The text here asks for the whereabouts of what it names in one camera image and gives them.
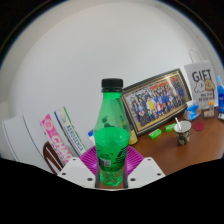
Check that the small white device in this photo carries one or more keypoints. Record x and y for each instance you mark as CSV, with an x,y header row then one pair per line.
x,y
221,116

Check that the flat round red coaster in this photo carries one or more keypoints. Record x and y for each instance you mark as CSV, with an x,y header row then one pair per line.
x,y
199,126

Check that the long pink printed box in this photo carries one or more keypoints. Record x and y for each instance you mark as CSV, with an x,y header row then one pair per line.
x,y
55,140

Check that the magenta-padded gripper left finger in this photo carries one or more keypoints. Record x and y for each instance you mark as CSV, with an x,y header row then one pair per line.
x,y
76,173

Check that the small patterned packet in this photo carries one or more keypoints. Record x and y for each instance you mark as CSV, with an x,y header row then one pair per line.
x,y
208,113

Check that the white stirrer stick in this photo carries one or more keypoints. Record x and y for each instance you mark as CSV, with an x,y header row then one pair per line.
x,y
178,124

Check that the blue mouthwash bottle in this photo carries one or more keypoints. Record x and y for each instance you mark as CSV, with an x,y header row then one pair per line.
x,y
221,96

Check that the framed cartoon group picture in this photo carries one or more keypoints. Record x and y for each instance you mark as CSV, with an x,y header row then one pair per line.
x,y
156,101

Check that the white bottle with blue cap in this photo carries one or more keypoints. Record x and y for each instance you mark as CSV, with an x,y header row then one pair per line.
x,y
91,137

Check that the green plastic drink bottle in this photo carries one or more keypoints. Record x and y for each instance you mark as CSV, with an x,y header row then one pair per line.
x,y
111,146

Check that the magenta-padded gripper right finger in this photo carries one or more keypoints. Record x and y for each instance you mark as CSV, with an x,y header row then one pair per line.
x,y
146,171

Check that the white cabinet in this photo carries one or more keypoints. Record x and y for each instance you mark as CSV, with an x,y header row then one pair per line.
x,y
20,140

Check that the long white printed box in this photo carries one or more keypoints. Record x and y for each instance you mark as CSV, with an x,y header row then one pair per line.
x,y
70,131

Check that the white printed gift bag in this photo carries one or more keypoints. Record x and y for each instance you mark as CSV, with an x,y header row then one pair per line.
x,y
201,86

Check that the patterned paper cup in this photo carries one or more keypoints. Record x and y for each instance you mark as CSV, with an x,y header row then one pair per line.
x,y
183,135

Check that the blue tissue pack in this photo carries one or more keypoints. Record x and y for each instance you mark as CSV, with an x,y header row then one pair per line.
x,y
192,111

